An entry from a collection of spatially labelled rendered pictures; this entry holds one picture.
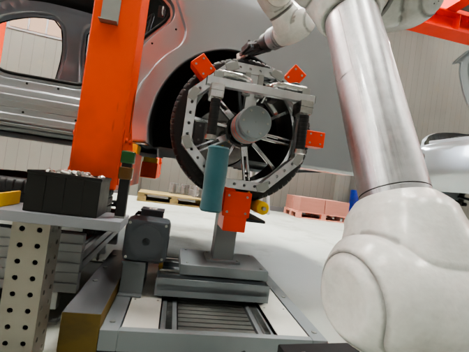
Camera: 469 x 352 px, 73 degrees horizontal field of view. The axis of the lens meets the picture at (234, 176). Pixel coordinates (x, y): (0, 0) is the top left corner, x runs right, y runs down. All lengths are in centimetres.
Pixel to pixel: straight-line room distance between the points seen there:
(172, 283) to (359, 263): 112
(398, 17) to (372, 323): 62
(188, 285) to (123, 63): 91
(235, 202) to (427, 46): 1046
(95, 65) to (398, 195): 107
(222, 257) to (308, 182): 701
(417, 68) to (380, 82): 1048
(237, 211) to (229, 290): 35
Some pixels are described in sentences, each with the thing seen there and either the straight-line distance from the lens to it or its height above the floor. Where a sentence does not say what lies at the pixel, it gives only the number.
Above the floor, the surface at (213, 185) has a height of 59.
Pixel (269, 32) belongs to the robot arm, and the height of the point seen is 121.
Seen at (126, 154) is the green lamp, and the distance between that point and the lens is 104.
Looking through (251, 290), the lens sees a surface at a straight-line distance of 150.
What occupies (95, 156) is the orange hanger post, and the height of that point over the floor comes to 63.
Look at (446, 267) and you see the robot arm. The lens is 43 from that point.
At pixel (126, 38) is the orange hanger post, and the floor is 106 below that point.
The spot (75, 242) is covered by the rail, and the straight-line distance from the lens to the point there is 134.
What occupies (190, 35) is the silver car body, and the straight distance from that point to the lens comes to 185.
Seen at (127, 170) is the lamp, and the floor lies 60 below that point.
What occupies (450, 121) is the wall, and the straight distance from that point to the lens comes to 1175.
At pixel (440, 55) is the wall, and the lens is 1180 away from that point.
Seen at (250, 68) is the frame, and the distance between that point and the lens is 146.
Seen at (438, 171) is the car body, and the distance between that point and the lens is 376.
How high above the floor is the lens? 61
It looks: 1 degrees up
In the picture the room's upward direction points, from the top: 8 degrees clockwise
